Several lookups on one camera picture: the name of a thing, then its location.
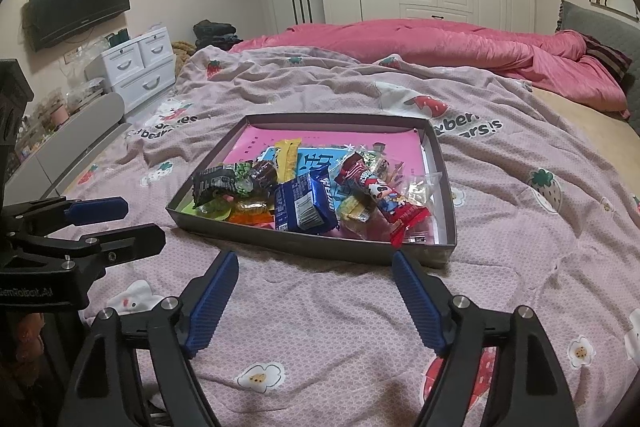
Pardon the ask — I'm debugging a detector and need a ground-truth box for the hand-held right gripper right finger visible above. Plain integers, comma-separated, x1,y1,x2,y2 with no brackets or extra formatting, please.
391,251,591,427

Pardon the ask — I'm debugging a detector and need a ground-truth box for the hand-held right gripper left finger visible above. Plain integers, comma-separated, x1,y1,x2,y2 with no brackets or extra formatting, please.
57,249,241,427

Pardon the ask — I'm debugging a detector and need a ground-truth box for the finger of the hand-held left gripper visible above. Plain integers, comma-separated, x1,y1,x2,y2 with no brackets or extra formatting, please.
0,196,130,233
10,222,167,270

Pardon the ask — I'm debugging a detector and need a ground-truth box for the grey cardboard box tray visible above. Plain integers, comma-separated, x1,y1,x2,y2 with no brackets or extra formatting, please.
165,113,457,270

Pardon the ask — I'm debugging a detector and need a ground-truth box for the black snack packet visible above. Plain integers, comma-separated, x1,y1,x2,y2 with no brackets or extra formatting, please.
192,164,241,210

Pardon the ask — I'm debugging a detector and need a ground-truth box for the blue snack packet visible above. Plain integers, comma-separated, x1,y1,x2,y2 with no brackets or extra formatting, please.
273,169,342,236

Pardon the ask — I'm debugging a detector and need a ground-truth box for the grey curved panel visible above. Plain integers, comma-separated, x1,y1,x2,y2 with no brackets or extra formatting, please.
2,93,126,205

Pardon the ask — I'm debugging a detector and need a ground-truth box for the green snack packet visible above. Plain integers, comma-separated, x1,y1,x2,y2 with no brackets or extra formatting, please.
192,199,236,220

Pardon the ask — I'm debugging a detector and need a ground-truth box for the pink printed blanket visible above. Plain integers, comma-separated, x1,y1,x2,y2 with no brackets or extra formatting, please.
60,44,640,427

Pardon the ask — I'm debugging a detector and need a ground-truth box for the cartoon print candy packet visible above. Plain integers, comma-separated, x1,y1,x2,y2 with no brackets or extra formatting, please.
357,172,432,249

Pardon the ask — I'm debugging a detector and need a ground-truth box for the orange jelly packet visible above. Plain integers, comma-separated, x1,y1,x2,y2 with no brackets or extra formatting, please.
227,199,276,225

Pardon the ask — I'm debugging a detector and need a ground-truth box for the yellow cracker packet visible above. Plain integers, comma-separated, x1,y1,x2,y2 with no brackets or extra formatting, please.
337,194,376,238

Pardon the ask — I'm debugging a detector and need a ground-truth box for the dark brown snack packet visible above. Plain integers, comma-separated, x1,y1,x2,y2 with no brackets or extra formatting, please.
250,159,280,188

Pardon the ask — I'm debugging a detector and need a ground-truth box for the white drawer chest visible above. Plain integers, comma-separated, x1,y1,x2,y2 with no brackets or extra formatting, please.
85,27,177,115

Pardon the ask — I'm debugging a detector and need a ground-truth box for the pink book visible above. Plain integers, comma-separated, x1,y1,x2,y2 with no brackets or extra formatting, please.
222,126,432,243

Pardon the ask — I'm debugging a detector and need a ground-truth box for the yellow snack bar packet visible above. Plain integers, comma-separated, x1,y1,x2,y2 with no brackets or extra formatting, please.
274,138,302,182

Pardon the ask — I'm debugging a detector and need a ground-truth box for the brown plush item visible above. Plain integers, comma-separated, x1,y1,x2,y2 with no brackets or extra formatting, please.
170,39,196,78

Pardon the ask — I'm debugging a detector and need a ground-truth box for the black television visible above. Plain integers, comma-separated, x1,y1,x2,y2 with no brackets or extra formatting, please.
27,0,132,52

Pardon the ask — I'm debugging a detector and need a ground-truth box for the dark clothes pile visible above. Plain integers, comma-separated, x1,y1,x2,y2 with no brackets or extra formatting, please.
192,19,246,54

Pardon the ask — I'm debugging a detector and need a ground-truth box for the beige bed sheet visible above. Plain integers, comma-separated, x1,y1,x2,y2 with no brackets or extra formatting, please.
530,87,640,188

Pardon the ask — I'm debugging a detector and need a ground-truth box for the pink quilt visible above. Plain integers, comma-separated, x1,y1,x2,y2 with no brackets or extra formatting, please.
227,19,632,120

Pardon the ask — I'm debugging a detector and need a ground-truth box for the striped pillow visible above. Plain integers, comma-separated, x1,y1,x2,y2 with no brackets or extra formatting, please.
582,34,633,82

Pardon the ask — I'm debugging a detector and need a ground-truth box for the grey padded headboard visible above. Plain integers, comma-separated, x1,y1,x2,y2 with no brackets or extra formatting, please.
555,0,640,132

